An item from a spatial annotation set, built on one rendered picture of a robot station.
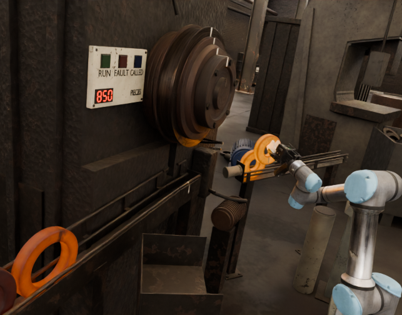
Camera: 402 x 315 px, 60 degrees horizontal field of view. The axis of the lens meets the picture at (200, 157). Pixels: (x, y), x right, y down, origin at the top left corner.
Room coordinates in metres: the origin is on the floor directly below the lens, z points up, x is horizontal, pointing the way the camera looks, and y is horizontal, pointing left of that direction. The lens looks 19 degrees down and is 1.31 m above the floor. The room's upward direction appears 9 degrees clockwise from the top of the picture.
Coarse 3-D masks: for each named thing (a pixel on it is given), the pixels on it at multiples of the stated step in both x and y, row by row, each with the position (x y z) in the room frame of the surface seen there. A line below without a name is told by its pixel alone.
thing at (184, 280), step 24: (144, 240) 0.93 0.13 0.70; (168, 240) 0.94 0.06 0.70; (192, 240) 0.96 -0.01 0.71; (144, 264) 0.93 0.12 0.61; (168, 264) 0.95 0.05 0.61; (192, 264) 0.96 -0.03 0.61; (144, 288) 0.83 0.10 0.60; (168, 288) 0.85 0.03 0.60; (192, 288) 0.86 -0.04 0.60; (144, 312) 0.68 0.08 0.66; (168, 312) 0.69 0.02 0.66; (192, 312) 0.70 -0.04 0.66; (216, 312) 0.71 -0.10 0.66
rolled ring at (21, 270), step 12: (48, 228) 0.77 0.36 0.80; (60, 228) 0.78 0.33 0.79; (36, 240) 0.72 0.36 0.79; (48, 240) 0.74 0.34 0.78; (60, 240) 0.77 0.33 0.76; (72, 240) 0.81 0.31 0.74; (24, 252) 0.69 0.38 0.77; (36, 252) 0.70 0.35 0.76; (72, 252) 0.81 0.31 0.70; (24, 264) 0.67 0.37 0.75; (60, 264) 0.80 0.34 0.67; (24, 276) 0.67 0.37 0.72; (48, 276) 0.77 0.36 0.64; (24, 288) 0.67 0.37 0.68; (36, 288) 0.70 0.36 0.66
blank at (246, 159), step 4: (248, 152) 1.78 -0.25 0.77; (252, 152) 1.77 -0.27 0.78; (244, 156) 1.77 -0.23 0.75; (248, 156) 1.76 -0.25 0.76; (252, 156) 1.77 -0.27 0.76; (244, 160) 1.75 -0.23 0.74; (248, 160) 1.76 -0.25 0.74; (252, 160) 1.77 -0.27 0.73; (248, 164) 1.76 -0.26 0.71; (256, 164) 1.82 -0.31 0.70; (260, 164) 1.81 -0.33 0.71; (264, 164) 1.82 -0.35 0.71; (248, 168) 1.77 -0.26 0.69; (252, 168) 1.81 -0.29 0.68; (256, 168) 1.80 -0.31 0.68; (260, 168) 1.81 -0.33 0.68; (256, 172) 1.80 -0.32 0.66; (252, 176) 1.79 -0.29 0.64; (256, 176) 1.80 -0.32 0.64
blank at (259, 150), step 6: (264, 138) 1.68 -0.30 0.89; (270, 138) 1.70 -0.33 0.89; (276, 138) 1.72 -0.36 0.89; (258, 144) 1.67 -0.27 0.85; (264, 144) 1.68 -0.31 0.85; (258, 150) 1.66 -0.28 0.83; (258, 156) 1.67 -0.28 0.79; (264, 156) 1.69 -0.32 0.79; (270, 156) 1.71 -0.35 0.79; (264, 162) 1.69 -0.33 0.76; (270, 162) 1.71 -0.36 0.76
